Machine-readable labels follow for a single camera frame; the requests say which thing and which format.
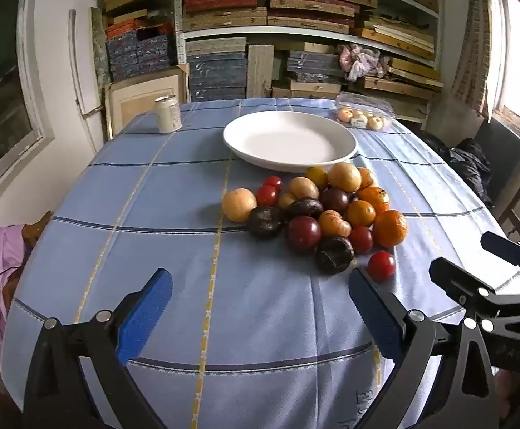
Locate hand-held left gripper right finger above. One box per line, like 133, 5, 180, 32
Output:
348, 268, 500, 429

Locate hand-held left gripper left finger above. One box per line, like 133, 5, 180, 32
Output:
22, 268, 174, 429

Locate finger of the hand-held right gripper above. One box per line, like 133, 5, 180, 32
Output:
480, 231, 520, 292
428, 258, 511, 318

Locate large orange mandarin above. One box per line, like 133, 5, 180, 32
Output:
373, 209, 409, 248

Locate striped orange fruit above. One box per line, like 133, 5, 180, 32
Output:
318, 209, 352, 238

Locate dark red plum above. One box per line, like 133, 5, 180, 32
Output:
285, 215, 323, 253
320, 188, 351, 214

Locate large beige oval fruit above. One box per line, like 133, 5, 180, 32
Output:
327, 162, 363, 193

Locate white plate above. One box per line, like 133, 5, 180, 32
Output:
222, 111, 359, 173

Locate person's right hand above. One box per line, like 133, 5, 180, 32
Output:
492, 366, 513, 418

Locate black jacket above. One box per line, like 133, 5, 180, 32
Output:
421, 132, 495, 208

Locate dark upholstered chair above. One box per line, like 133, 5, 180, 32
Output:
475, 118, 520, 197

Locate brown wooden chair back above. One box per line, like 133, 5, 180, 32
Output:
21, 211, 55, 251

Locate yellow-orange round fruit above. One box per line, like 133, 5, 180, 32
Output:
305, 166, 330, 189

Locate patterned beige curtain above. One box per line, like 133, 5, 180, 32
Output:
450, 0, 493, 114

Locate white drink can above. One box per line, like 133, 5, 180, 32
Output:
154, 95, 183, 134

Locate clear plastic clamshell package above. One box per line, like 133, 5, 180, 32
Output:
334, 92, 397, 132

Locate pink cloth bundle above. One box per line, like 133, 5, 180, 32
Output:
338, 44, 390, 82

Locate stack of grey slate boxes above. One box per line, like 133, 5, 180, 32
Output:
186, 38, 248, 103

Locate stack of grey marbled boxes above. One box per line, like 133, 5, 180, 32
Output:
287, 49, 343, 83

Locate stack of dark blue boxes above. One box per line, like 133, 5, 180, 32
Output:
106, 31, 173, 82

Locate white door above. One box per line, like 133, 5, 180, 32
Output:
65, 8, 109, 155

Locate white framed window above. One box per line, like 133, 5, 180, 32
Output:
0, 0, 55, 208

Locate grey upright board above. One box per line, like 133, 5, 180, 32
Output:
247, 45, 275, 98

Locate green marbled slab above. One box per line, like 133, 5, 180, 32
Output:
91, 6, 111, 88

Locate white metal shelving unit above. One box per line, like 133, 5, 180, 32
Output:
173, 0, 444, 130

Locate pile of tan flat boxes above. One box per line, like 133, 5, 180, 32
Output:
266, 0, 444, 119

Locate thin black cable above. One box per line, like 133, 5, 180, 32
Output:
0, 266, 24, 298

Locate wooden picture frame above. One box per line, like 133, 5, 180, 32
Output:
104, 65, 190, 139

